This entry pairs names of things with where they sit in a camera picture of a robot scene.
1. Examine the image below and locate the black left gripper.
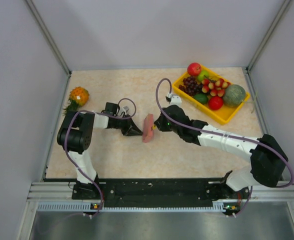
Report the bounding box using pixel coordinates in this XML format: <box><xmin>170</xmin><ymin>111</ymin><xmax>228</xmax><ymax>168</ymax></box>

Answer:
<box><xmin>113</xmin><ymin>113</ymin><xmax>143</xmax><ymax>136</ymax></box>

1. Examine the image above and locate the pink express box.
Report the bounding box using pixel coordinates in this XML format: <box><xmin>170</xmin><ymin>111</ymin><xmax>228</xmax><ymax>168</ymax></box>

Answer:
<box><xmin>142</xmin><ymin>113</ymin><xmax>154</xmax><ymax>143</ymax></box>

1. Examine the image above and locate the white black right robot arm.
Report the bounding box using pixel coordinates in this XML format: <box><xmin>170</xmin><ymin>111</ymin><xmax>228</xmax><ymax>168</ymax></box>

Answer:
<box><xmin>154</xmin><ymin>105</ymin><xmax>288</xmax><ymax>198</ymax></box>

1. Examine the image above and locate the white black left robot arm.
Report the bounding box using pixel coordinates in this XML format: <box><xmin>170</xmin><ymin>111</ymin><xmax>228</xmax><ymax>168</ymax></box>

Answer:
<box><xmin>57</xmin><ymin>102</ymin><xmax>143</xmax><ymax>199</ymax></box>

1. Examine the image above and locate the green lime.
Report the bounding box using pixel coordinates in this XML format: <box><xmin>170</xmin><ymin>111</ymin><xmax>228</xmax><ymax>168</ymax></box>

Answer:
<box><xmin>193</xmin><ymin>93</ymin><xmax>209</xmax><ymax>105</ymax></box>

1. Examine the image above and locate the dark purple grape bunch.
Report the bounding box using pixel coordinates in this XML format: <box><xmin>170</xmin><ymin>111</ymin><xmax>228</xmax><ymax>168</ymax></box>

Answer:
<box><xmin>178</xmin><ymin>76</ymin><xmax>203</xmax><ymax>97</ymax></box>

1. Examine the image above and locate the red tomato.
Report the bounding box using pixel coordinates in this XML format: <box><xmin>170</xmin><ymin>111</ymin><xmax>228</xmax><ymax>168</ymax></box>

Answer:
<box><xmin>208</xmin><ymin>96</ymin><xmax>224</xmax><ymax>111</ymax></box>

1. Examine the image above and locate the yellow plastic tray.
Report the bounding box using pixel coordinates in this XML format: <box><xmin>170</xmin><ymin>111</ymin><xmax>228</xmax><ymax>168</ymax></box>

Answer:
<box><xmin>172</xmin><ymin>62</ymin><xmax>250</xmax><ymax>125</ymax></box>

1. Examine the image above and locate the red-yellow cherry bunch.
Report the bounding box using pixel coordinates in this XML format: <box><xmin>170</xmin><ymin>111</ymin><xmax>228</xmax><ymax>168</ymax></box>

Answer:
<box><xmin>201</xmin><ymin>78</ymin><xmax>231</xmax><ymax>97</ymax></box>

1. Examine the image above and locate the red apple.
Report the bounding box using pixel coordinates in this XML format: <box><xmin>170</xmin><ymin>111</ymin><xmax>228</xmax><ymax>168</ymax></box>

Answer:
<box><xmin>187</xmin><ymin>62</ymin><xmax>202</xmax><ymax>77</ymax></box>

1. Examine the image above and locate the green apple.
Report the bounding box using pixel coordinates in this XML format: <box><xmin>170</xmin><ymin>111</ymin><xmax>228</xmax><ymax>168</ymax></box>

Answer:
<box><xmin>197</xmin><ymin>70</ymin><xmax>210</xmax><ymax>82</ymax></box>

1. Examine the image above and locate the orange toy pineapple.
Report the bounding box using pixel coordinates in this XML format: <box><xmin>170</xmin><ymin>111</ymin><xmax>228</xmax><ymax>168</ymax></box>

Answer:
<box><xmin>63</xmin><ymin>86</ymin><xmax>90</xmax><ymax>115</ymax></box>

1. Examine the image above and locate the green netted melon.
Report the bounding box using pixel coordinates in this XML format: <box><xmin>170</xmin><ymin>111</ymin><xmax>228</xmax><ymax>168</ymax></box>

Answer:
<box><xmin>222</xmin><ymin>84</ymin><xmax>246</xmax><ymax>107</ymax></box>

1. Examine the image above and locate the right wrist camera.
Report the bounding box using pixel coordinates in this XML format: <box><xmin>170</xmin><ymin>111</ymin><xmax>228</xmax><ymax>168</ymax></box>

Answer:
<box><xmin>166</xmin><ymin>93</ymin><xmax>182</xmax><ymax>107</ymax></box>

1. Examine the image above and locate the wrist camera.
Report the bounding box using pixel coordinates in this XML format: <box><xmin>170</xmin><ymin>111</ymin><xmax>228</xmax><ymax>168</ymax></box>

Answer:
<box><xmin>166</xmin><ymin>93</ymin><xmax>182</xmax><ymax>107</ymax></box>
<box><xmin>118</xmin><ymin>106</ymin><xmax>130</xmax><ymax>118</ymax></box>

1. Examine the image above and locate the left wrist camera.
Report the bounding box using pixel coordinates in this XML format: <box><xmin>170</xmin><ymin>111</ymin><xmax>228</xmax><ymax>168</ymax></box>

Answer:
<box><xmin>118</xmin><ymin>106</ymin><xmax>130</xmax><ymax>118</ymax></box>

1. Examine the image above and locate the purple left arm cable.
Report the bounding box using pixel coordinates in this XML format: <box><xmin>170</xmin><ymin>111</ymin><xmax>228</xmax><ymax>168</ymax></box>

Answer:
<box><xmin>63</xmin><ymin>97</ymin><xmax>137</xmax><ymax>218</ymax></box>

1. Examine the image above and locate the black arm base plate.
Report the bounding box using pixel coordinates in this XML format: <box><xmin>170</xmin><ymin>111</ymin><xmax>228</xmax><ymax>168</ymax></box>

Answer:
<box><xmin>72</xmin><ymin>178</ymin><xmax>249</xmax><ymax>208</ymax></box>

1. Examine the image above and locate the white slotted cable duct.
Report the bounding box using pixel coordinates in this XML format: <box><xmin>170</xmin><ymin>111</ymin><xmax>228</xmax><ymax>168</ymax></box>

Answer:
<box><xmin>36</xmin><ymin>200</ymin><xmax>232</xmax><ymax>213</ymax></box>

